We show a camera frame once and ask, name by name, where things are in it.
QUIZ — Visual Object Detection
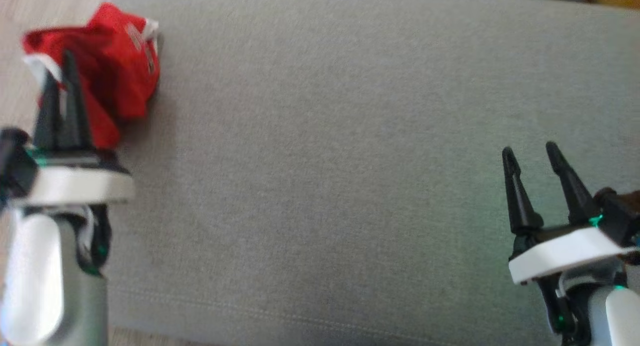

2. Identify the grey fabric sofa seat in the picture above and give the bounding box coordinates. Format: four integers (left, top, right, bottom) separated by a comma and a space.
102, 0, 640, 346

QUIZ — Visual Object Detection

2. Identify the red and white jersey garment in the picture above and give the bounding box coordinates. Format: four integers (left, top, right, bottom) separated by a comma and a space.
21, 1, 162, 152

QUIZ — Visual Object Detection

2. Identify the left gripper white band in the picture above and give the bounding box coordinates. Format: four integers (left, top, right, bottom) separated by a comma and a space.
15, 50, 136, 277

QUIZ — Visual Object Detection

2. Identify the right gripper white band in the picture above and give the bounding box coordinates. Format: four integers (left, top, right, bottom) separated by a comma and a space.
501, 141, 637, 337

